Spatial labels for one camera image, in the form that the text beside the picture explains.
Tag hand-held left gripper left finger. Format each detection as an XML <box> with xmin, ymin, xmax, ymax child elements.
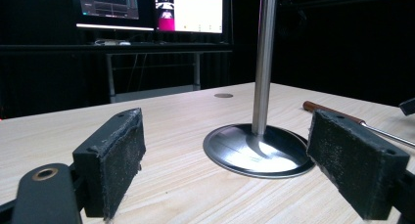
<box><xmin>71</xmin><ymin>108</ymin><xmax>147</xmax><ymax>221</ymax></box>

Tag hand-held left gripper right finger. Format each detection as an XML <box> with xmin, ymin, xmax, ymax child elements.
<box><xmin>306</xmin><ymin>109</ymin><xmax>411</xmax><ymax>221</ymax></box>

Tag metal stand with round base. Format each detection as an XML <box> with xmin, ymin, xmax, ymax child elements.
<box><xmin>203</xmin><ymin>0</ymin><xmax>316</xmax><ymax>180</ymax></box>

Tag computer monitor with dark screen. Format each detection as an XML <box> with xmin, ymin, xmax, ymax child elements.
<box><xmin>70</xmin><ymin>0</ymin><xmax>156</xmax><ymax>32</ymax></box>

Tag computer monitor with white screen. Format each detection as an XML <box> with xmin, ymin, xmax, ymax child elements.
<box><xmin>154</xmin><ymin>0</ymin><xmax>233</xmax><ymax>35</ymax></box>

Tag wooden-handled metal tool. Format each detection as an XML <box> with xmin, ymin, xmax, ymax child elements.
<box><xmin>302</xmin><ymin>100</ymin><xmax>415</xmax><ymax>149</ymax></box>

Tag dark desk with metal frame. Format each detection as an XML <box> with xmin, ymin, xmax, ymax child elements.
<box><xmin>0</xmin><ymin>41</ymin><xmax>234</xmax><ymax>105</ymax></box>

